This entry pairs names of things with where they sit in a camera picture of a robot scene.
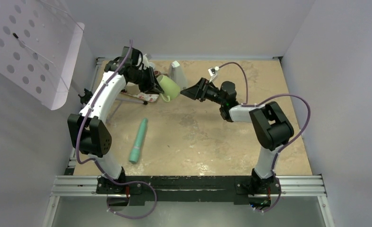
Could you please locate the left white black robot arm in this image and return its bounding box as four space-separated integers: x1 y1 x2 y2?
67 46 164 193

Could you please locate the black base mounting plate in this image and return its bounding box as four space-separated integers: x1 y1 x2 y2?
96 175 280 207

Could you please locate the white upside-down mug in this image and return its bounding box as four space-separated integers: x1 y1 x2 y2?
148 62 156 71

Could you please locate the floral tray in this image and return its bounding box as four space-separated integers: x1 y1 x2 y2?
121 91 160 103

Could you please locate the white wedge-shaped device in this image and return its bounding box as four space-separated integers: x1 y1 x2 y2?
168 61 188 90

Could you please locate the teal cylindrical tube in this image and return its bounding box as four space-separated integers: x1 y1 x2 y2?
129 118 148 164

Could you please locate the light green mug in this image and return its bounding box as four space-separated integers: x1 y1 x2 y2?
157 75 181 102

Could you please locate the purple cable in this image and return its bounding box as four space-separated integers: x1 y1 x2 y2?
75 39 158 220
214 61 311 154

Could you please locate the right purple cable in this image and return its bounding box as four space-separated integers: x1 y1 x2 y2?
214 61 311 154

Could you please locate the white perforated panel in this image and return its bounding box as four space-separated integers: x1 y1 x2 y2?
0 0 85 110

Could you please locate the aluminium frame rail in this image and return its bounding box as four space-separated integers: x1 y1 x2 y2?
51 175 335 227

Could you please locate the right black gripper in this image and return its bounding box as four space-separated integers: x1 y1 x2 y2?
180 78 225 106

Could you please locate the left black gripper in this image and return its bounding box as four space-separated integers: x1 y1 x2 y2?
129 66 164 95

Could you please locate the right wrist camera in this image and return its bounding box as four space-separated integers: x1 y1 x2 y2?
208 66 220 79

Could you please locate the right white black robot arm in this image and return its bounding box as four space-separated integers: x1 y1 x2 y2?
180 78 294 193

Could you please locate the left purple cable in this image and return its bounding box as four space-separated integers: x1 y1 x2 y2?
75 39 158 220

